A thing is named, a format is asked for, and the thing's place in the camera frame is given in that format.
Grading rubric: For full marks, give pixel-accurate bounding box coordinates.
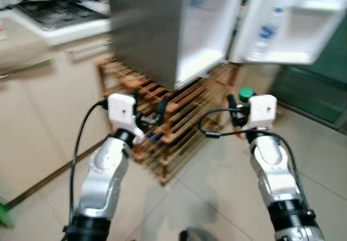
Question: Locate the orange juice bottle green cap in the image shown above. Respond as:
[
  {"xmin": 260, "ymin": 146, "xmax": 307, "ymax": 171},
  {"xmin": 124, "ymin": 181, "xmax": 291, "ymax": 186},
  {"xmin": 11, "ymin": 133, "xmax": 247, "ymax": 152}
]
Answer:
[{"xmin": 239, "ymin": 87, "xmax": 256, "ymax": 103}]

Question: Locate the small stainless steel fridge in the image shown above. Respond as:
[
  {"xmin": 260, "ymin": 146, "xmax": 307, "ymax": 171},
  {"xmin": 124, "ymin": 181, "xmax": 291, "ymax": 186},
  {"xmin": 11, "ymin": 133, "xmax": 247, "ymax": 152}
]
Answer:
[{"xmin": 107, "ymin": 0, "xmax": 247, "ymax": 91}]

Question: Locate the small fridge door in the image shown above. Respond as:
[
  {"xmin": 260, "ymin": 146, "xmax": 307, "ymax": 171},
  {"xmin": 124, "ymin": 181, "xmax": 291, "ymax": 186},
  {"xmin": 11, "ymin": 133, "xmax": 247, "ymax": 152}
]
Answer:
[{"xmin": 228, "ymin": 0, "xmax": 347, "ymax": 67}]

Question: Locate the wooden wine rack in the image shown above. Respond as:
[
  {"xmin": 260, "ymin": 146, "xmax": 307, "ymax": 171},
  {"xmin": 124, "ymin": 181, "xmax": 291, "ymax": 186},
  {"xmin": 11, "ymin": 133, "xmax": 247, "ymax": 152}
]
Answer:
[{"xmin": 97, "ymin": 56, "xmax": 242, "ymax": 186}]

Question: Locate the water bottle blue label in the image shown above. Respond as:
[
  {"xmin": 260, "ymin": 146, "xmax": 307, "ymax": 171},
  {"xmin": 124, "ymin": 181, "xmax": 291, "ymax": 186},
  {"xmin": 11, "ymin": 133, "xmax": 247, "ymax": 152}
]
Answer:
[{"xmin": 255, "ymin": 7, "xmax": 285, "ymax": 55}]

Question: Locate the dark green cabinet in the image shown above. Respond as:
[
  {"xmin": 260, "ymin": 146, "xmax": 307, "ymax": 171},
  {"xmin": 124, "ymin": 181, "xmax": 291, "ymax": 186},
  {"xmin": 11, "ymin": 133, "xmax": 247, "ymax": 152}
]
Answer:
[{"xmin": 271, "ymin": 19, "xmax": 347, "ymax": 129}]

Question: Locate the beige kitchen counter cabinet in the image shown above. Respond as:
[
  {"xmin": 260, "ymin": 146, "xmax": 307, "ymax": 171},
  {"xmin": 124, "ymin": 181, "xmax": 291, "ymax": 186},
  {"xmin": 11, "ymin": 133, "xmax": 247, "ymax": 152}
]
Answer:
[{"xmin": 0, "ymin": 8, "xmax": 117, "ymax": 209}]

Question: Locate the steel gas hob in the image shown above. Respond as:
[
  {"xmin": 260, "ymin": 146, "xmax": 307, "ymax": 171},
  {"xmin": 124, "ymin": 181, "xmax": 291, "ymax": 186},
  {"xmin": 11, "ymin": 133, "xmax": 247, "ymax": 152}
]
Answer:
[{"xmin": 14, "ymin": 0, "xmax": 109, "ymax": 31}]

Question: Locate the dark robot foot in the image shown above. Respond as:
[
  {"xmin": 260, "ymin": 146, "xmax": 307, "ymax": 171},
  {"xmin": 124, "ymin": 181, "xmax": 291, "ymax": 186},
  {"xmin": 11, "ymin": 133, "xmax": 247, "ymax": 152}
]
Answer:
[{"xmin": 179, "ymin": 227, "xmax": 208, "ymax": 241}]

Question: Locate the beige cloth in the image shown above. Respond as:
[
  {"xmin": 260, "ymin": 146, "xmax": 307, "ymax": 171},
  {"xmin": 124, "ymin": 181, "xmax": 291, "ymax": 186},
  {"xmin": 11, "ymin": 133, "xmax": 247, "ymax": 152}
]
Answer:
[{"xmin": 0, "ymin": 18, "xmax": 54, "ymax": 73}]

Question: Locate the green board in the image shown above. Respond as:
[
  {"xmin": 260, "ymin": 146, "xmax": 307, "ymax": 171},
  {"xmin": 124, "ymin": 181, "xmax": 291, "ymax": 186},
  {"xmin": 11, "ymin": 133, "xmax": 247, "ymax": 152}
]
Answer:
[{"xmin": 0, "ymin": 195, "xmax": 14, "ymax": 229}]

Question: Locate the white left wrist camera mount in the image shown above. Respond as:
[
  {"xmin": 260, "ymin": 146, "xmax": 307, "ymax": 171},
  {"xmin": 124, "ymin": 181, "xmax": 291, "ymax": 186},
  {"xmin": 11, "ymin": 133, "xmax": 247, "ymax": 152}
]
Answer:
[{"xmin": 107, "ymin": 93, "xmax": 146, "ymax": 144}]

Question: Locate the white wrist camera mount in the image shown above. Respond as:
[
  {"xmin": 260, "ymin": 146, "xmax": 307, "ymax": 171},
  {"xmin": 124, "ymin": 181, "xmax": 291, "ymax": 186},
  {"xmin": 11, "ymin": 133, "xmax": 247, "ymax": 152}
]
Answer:
[
  {"xmin": 107, "ymin": 93, "xmax": 146, "ymax": 144},
  {"xmin": 248, "ymin": 95, "xmax": 278, "ymax": 132}
]

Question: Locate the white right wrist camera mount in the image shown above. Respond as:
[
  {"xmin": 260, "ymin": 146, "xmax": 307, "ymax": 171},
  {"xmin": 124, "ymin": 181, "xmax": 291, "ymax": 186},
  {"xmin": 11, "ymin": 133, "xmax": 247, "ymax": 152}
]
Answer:
[{"xmin": 248, "ymin": 95, "xmax": 278, "ymax": 132}]

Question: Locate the silver drawer handle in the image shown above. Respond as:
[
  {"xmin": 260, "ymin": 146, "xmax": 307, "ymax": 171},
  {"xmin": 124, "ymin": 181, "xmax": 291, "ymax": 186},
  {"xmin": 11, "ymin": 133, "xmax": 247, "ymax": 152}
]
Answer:
[{"xmin": 68, "ymin": 40, "xmax": 113, "ymax": 56}]

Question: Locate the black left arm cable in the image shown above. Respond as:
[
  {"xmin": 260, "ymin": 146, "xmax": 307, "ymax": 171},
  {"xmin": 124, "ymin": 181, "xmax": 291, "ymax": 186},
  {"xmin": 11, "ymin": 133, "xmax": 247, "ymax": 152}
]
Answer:
[{"xmin": 67, "ymin": 101, "xmax": 109, "ymax": 236}]

